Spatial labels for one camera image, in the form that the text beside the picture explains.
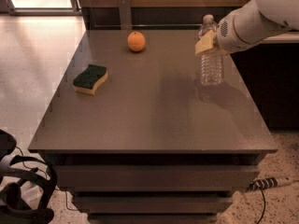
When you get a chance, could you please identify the black floor cable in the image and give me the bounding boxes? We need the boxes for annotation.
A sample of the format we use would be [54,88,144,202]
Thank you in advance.
[255,187,267,224]

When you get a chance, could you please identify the green yellow sponge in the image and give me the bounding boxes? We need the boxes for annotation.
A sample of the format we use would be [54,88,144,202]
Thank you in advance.
[73,64,108,95]

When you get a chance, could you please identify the black VR headset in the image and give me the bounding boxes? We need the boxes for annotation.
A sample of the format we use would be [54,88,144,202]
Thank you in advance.
[0,130,57,224]

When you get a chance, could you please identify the orange fruit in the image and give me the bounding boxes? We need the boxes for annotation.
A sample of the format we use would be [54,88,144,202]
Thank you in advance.
[127,31,146,52]

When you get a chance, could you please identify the clear plastic water bottle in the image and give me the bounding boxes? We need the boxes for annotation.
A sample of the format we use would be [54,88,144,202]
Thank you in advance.
[195,14,223,86]

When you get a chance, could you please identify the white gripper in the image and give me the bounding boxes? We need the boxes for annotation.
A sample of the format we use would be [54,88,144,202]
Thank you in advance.
[195,10,249,55]

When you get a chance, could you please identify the left metal bracket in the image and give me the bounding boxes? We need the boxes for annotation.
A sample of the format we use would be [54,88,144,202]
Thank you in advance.
[117,0,132,30]

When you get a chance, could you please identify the window frame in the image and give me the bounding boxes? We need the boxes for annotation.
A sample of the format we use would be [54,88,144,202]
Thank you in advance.
[4,0,80,16]

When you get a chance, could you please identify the striped power strip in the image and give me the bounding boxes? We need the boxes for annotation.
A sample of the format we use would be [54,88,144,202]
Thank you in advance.
[247,177,293,191]

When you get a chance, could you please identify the brown drawer cabinet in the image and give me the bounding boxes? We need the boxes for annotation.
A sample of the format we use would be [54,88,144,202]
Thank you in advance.
[29,30,277,224]

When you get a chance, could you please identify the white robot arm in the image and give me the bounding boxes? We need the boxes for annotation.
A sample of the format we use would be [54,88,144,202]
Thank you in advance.
[195,0,299,56]

